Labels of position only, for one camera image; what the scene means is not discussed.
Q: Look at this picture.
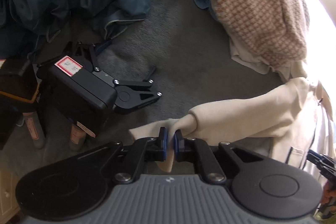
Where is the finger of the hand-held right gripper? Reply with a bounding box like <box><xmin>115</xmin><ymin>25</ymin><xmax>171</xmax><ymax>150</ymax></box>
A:
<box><xmin>307</xmin><ymin>150</ymin><xmax>336</xmax><ymax>183</ymax></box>

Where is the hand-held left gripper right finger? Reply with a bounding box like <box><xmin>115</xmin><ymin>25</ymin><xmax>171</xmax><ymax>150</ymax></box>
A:
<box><xmin>173</xmin><ymin>130</ymin><xmax>263</xmax><ymax>184</ymax></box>

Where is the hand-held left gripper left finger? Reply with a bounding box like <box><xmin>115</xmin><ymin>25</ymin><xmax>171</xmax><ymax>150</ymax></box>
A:
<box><xmin>79</xmin><ymin>126</ymin><xmax>168</xmax><ymax>183</ymax></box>

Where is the beige hoodie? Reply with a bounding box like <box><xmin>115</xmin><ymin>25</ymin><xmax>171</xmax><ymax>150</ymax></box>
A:
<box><xmin>129</xmin><ymin>76</ymin><xmax>336</xmax><ymax>173</ymax></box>

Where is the person's right hand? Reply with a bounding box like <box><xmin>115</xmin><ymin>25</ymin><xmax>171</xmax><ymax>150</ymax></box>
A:
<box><xmin>322</xmin><ymin>182</ymin><xmax>336</xmax><ymax>210</ymax></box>

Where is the black spare gripper device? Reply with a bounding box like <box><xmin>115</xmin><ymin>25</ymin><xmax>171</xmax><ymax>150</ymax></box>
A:
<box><xmin>37</xmin><ymin>41</ymin><xmax>162</xmax><ymax>136</ymax></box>

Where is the white thin cloth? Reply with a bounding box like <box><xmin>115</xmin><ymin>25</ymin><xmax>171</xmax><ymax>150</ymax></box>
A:
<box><xmin>230</xmin><ymin>36</ymin><xmax>309</xmax><ymax>81</ymax></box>

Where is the black box with orange edge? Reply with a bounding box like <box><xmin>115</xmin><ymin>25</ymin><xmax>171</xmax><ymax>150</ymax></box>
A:
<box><xmin>0</xmin><ymin>57</ymin><xmax>41</xmax><ymax>149</ymax></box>

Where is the houndstooth knit sweater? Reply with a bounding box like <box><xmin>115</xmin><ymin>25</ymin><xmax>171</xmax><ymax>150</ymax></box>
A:
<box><xmin>210</xmin><ymin>0</ymin><xmax>308</xmax><ymax>70</ymax></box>

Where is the white nightstand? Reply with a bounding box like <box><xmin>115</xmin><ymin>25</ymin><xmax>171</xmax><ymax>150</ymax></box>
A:
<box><xmin>0</xmin><ymin>169</ymin><xmax>21</xmax><ymax>224</ymax></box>

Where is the grey labelled handle cylinder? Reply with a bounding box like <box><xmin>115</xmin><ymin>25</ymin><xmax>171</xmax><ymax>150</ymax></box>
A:
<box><xmin>21</xmin><ymin>111</ymin><xmax>46</xmax><ymax>149</ymax></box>
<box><xmin>69</xmin><ymin>122</ymin><xmax>88</xmax><ymax>151</ymax></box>

